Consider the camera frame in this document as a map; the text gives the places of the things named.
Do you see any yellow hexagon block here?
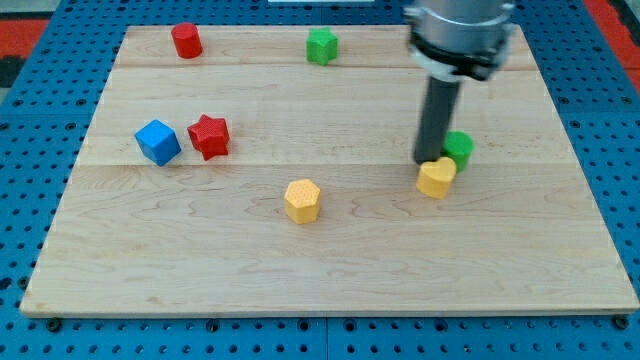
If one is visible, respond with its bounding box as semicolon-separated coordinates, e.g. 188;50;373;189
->
284;179;321;224

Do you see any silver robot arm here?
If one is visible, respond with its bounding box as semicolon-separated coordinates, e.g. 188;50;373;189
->
403;0;515;82

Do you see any red cylinder block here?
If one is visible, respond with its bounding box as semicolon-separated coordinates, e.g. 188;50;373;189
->
171;22;203;59

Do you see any blue cube block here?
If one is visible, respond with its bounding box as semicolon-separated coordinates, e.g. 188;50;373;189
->
134;119;181;167

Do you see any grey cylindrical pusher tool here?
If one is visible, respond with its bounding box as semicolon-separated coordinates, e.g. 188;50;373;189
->
413;76;461;165

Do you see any green star block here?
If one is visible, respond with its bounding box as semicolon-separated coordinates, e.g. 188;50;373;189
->
306;27;338;66

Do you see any green cylinder block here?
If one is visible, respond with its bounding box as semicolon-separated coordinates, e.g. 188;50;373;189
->
441;131;474;173

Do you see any yellow heart block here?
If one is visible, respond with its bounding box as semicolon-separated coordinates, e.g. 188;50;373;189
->
416;157;457;199

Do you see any wooden board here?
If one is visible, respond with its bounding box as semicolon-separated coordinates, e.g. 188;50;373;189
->
20;26;639;318

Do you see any red star block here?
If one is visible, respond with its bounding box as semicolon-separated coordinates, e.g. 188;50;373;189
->
187;114;230;161

